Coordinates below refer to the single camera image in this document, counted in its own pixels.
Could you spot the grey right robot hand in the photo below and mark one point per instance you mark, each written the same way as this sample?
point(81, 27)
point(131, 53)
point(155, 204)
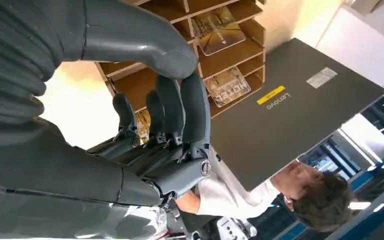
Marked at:
point(62, 172)

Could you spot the wooden card box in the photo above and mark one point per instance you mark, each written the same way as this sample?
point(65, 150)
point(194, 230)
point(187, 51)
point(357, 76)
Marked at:
point(225, 58)

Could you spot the beige hotel card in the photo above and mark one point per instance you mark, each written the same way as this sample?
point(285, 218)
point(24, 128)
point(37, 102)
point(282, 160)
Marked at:
point(228, 86)

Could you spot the gold printed card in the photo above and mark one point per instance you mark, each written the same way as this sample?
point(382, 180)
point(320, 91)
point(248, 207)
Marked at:
point(212, 20)

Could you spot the white laptop label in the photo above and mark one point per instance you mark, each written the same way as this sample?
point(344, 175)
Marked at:
point(322, 77)

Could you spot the yellow patterned card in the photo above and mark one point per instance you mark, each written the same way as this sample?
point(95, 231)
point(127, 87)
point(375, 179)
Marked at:
point(143, 126)

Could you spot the gold card with arrow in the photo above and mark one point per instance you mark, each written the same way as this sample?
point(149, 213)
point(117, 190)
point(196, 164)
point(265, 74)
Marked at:
point(222, 41)

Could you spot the white device with buttons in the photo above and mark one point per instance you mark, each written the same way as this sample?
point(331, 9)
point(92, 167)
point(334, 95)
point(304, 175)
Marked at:
point(233, 229)

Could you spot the white cabinet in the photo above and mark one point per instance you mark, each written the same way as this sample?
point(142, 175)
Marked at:
point(361, 46)

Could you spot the yellow laptop sticker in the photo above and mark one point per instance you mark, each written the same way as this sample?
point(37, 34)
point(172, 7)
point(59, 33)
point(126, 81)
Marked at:
point(270, 95)

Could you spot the ribbed grey right arm sleeve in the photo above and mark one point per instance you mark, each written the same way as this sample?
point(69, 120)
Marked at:
point(13, 59)

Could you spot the grey laptop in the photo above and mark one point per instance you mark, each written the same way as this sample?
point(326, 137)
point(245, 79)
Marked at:
point(278, 132)

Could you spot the person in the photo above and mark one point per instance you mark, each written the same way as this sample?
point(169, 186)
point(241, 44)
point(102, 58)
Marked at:
point(231, 195)

